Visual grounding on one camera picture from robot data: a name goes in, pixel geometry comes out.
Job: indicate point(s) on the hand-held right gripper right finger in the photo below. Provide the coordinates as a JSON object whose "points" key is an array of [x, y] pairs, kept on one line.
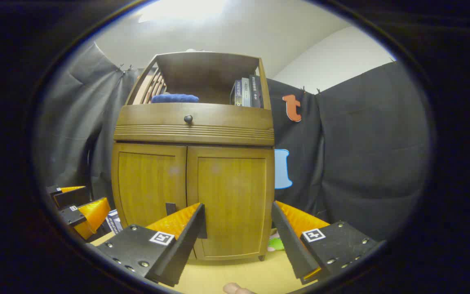
{"points": [[292, 245]]}

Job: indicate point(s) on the wooden shoe cabinet door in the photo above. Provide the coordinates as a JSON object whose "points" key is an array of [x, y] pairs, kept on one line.
{"points": [[149, 179], [235, 183]]}

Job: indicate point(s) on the blue folded cloth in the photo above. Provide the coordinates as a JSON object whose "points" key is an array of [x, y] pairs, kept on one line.
{"points": [[174, 98]]}

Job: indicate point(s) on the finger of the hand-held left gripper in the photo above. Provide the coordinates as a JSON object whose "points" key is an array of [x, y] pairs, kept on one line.
{"points": [[72, 197], [92, 214]]}

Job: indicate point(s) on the black backdrop cloth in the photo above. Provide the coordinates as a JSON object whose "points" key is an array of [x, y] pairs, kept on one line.
{"points": [[361, 155]]}

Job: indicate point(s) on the black book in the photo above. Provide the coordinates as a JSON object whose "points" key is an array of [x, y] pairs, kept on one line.
{"points": [[256, 92]]}

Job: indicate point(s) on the navy book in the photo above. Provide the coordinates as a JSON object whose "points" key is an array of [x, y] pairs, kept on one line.
{"points": [[236, 94]]}

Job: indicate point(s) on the grey book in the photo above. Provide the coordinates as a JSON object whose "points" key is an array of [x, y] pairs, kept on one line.
{"points": [[246, 93]]}

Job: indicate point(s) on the pale blue book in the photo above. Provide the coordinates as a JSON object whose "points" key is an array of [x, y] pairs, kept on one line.
{"points": [[117, 218]]}

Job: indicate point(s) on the dark blue book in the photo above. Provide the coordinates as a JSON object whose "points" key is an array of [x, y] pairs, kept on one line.
{"points": [[111, 225]]}

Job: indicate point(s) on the green and pink plush toy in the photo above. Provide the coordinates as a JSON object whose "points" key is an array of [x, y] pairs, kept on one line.
{"points": [[276, 244]]}

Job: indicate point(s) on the wooden double-door shoe cabinet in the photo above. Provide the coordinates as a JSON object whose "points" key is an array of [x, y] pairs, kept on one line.
{"points": [[202, 69]]}

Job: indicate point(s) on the black drawer knob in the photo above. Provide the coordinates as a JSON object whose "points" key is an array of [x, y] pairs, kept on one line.
{"points": [[188, 119]]}

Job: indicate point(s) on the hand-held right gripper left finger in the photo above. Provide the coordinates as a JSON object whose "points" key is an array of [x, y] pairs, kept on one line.
{"points": [[182, 253]]}

